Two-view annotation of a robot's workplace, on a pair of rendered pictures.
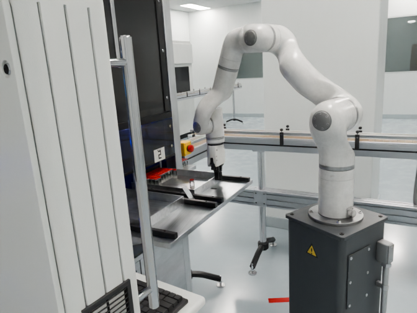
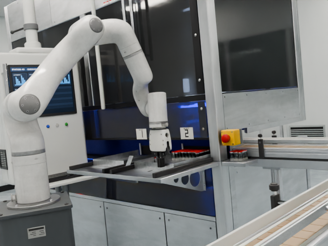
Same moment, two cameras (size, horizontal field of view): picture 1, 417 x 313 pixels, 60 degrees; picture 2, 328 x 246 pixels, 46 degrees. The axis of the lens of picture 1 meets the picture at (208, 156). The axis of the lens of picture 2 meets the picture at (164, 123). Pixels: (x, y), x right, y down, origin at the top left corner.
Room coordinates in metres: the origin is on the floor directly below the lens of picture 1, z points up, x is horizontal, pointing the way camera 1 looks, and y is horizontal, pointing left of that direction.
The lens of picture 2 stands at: (2.08, -1.70, 1.19)
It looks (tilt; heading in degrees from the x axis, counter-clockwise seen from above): 3 degrees down; 105
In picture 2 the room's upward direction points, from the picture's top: 5 degrees counter-clockwise
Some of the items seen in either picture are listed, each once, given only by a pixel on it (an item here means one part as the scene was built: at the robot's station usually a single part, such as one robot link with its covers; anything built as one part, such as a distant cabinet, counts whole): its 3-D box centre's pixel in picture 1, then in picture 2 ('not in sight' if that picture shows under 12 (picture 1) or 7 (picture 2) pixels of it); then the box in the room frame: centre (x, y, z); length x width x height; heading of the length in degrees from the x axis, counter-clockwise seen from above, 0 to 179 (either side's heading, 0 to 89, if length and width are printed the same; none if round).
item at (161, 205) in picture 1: (130, 205); (132, 157); (1.36, 0.32, 0.90); 0.34 x 0.26 x 0.04; 61
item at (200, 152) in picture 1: (188, 148); (304, 149); (2.25, 0.12, 0.92); 0.69 x 0.16 x 0.16; 151
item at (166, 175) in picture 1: (162, 177); (188, 155); (1.69, 0.23, 0.91); 0.18 x 0.02 x 0.05; 151
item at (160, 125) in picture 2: (215, 140); (158, 125); (1.63, -0.04, 1.09); 0.09 x 0.08 x 0.03; 151
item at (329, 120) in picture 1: (332, 134); (23, 121); (1.21, -0.43, 1.16); 0.19 x 0.12 x 0.24; 136
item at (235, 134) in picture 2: (182, 148); (231, 136); (1.93, 0.14, 1.00); 0.08 x 0.07 x 0.07; 61
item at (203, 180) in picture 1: (177, 181); (176, 159); (1.65, 0.15, 0.90); 0.34 x 0.26 x 0.04; 61
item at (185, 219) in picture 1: (169, 200); (144, 166); (1.47, 0.18, 0.87); 0.70 x 0.48 x 0.02; 151
